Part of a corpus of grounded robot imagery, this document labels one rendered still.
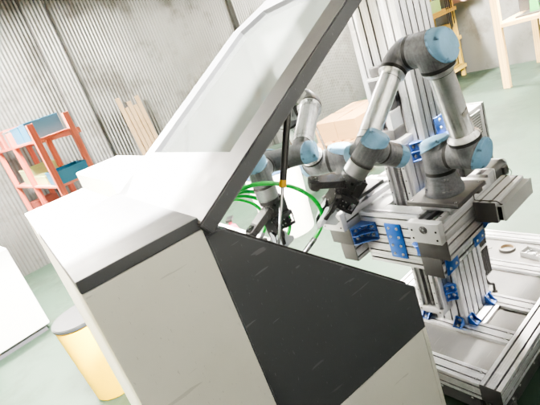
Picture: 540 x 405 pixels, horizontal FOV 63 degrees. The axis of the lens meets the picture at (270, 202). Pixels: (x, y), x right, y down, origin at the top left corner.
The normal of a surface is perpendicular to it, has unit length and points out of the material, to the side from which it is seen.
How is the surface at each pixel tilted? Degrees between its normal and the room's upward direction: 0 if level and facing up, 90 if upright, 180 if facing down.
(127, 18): 90
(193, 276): 90
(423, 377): 90
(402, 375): 90
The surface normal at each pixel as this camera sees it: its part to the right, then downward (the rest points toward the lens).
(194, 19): 0.61, 0.05
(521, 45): -0.72, 0.44
